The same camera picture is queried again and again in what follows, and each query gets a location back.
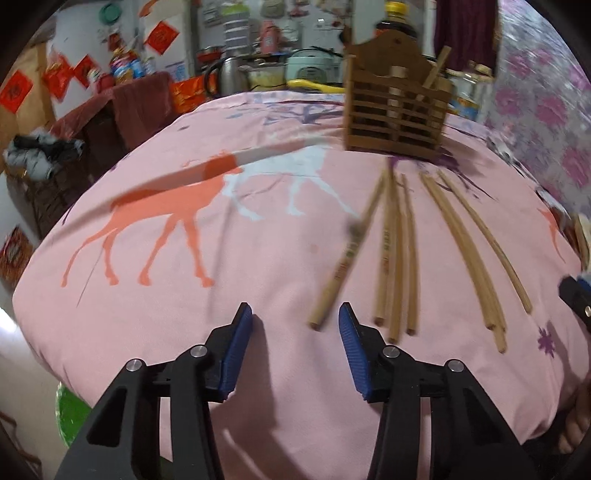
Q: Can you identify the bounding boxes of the orange red gift bag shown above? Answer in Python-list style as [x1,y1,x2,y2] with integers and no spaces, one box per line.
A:
[170,76,206,114]

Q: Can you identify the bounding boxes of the plain wooden chopstick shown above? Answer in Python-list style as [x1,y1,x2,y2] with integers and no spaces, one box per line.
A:
[387,175,403,344]
[400,174,420,335]

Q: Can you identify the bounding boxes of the light wooden chopstick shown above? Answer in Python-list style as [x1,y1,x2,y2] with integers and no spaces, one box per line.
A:
[416,62,439,109]

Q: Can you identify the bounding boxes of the pink deer-print tablecloth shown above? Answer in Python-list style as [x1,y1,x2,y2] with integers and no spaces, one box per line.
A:
[11,87,589,480]

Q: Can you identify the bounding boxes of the green plastic basin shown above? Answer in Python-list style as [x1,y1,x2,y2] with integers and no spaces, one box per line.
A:
[55,382,94,449]

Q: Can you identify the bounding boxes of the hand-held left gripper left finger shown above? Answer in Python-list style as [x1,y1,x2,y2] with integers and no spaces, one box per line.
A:
[53,302,254,480]

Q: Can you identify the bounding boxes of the red cardboard box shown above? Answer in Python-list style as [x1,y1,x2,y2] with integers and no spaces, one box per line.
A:
[0,225,34,283]

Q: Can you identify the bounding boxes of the dark soy sauce bottle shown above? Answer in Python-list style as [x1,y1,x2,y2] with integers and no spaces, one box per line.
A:
[374,1,421,47]

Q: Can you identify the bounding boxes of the dark red cloth-covered cabinet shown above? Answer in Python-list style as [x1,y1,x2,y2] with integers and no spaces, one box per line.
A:
[48,71,175,160]

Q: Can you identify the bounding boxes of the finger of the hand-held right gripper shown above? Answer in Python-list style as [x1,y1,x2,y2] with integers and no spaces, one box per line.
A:
[558,271,591,330]

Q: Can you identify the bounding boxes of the red diamond paper decoration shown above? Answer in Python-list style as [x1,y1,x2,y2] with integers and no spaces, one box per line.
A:
[0,71,34,114]
[74,54,100,86]
[145,20,182,57]

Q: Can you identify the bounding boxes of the green stacked food container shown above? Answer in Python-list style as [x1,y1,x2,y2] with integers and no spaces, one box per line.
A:
[222,2,253,45]

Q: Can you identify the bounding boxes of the printed wooden chopstick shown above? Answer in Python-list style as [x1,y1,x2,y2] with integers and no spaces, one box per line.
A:
[308,167,387,330]
[373,170,397,326]

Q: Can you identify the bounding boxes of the red plastic bag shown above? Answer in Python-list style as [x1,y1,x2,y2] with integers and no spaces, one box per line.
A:
[45,52,75,99]

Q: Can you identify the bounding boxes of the yellow plastic ladle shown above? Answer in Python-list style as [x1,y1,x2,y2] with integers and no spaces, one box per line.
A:
[287,79,347,94]

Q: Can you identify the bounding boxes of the pink thermos jug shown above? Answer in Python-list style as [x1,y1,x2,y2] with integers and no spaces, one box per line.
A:
[259,19,283,54]

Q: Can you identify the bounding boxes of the chopsticks standing in holder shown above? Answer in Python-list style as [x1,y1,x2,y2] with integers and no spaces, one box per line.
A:
[413,45,453,112]

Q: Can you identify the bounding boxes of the pale green rice cooker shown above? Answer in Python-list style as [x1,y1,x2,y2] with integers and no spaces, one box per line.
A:
[285,50,345,85]

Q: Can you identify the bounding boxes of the grey jacket pile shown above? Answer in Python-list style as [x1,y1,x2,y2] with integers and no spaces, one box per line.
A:
[4,131,86,182]

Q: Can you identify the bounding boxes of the steel electric kettle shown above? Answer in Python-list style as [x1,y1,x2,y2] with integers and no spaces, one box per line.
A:
[204,55,251,99]

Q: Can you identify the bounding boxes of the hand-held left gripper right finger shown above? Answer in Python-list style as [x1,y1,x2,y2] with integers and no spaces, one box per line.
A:
[338,302,539,480]

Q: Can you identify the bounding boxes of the green wall plate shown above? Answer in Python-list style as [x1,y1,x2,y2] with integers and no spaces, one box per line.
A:
[99,2,123,27]

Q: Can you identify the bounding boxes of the brown wooden wall board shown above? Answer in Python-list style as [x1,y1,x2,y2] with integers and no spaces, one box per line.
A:
[0,41,57,139]

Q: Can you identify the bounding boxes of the brown wooden chopstick holder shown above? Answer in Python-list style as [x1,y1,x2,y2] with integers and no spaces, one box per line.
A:
[342,34,453,162]

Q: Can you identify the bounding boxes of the tan wooden object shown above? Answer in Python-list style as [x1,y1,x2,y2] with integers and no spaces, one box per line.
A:
[574,215,591,274]

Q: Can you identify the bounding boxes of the pink floral curtain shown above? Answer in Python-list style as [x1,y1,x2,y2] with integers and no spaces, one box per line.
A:
[482,0,591,217]

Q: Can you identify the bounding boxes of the clear plastic jug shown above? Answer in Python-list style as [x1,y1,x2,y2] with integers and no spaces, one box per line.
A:
[449,61,493,121]

